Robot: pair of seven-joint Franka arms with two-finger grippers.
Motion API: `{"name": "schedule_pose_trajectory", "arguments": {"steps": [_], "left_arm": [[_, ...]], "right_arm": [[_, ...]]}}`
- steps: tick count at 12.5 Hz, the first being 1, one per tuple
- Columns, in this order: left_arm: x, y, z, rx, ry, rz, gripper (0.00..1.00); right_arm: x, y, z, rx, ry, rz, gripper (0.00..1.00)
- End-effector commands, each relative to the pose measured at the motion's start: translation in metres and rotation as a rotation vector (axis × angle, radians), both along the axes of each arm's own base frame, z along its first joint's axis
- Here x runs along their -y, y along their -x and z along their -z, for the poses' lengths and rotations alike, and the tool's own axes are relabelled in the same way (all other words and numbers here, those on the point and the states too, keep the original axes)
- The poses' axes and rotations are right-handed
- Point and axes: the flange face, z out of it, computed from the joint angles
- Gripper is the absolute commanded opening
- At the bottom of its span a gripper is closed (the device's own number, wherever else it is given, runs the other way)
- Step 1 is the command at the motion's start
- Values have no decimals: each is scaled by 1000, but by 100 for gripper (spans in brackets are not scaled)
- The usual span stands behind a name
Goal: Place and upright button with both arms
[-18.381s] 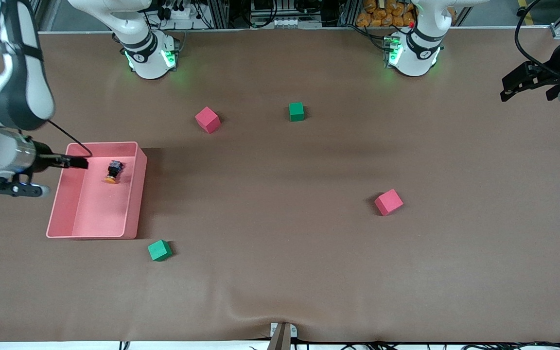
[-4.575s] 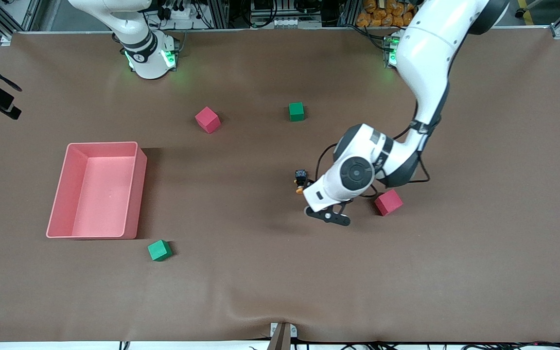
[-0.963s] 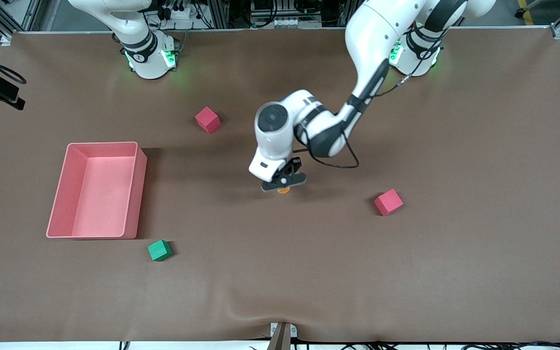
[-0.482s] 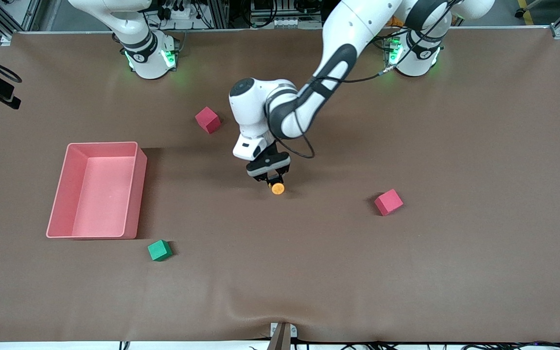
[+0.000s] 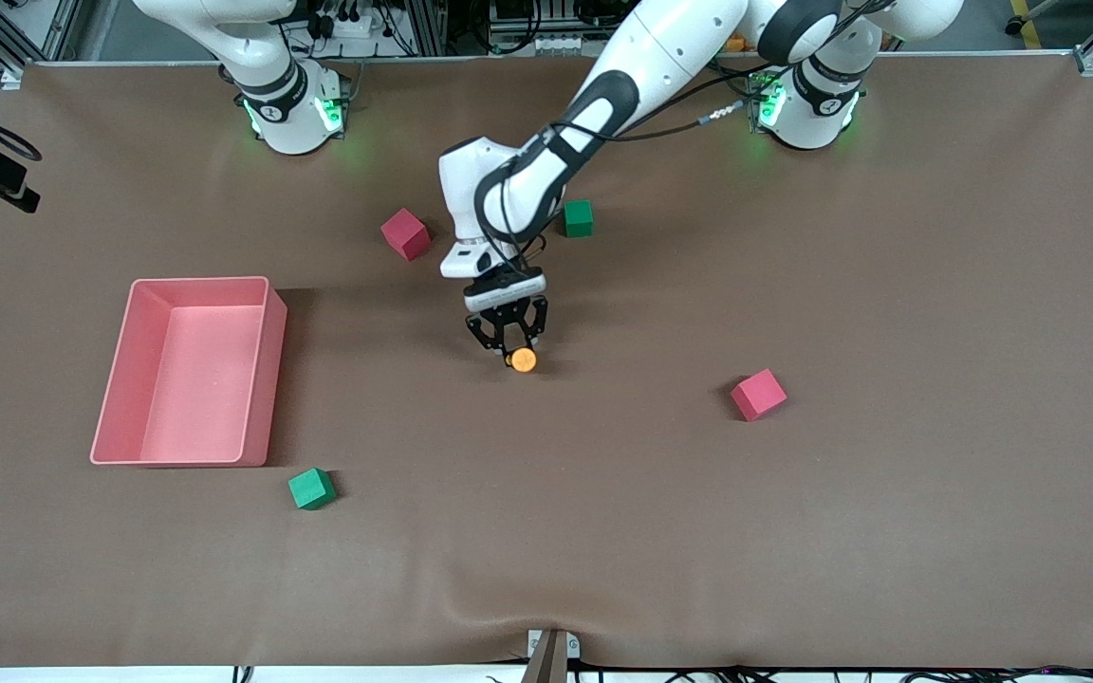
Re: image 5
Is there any metal table clamp bracket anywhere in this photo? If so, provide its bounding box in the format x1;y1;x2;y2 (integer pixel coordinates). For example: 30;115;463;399
522;629;582;683

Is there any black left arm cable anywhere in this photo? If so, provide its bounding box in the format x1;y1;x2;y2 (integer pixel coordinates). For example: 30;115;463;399
474;57;787;278

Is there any white terminal block row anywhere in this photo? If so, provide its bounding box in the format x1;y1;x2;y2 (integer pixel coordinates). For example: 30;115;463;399
507;33;630;56

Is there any pink foam cube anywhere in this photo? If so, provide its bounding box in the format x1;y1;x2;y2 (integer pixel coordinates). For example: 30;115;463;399
380;208;433;262
731;369;788;422

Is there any pink plastic tray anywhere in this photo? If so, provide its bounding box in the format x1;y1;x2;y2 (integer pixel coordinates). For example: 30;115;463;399
89;276;288;469

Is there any white power strip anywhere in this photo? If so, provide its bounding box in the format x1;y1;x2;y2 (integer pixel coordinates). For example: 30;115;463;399
317;8;405;45

